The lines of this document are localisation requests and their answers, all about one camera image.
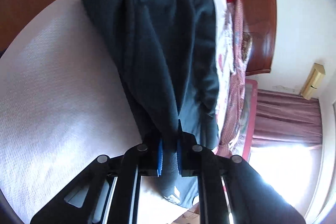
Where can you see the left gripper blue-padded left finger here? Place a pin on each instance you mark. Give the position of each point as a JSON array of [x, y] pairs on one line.
[[107, 190]]

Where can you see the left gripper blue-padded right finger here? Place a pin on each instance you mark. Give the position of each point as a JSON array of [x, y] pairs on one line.
[[230, 190]]

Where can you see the dark navy sweatpants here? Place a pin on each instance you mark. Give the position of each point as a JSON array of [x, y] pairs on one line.
[[167, 55]]

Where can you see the mauve window curtain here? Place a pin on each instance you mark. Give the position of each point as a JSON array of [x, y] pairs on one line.
[[286, 119]]

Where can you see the white floral bed mattress sheet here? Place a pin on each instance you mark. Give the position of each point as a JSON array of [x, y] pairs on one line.
[[62, 106]]

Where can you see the pink patterned quilt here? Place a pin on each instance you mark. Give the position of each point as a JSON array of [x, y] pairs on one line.
[[242, 45]]

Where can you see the red-brown wooden headboard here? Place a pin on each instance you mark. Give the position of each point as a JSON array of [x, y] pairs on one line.
[[260, 21]]

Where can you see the pink bed guard rail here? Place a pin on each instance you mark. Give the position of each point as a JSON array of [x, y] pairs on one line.
[[250, 105]]

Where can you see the beige wall air conditioner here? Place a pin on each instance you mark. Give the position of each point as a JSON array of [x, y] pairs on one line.
[[313, 81]]

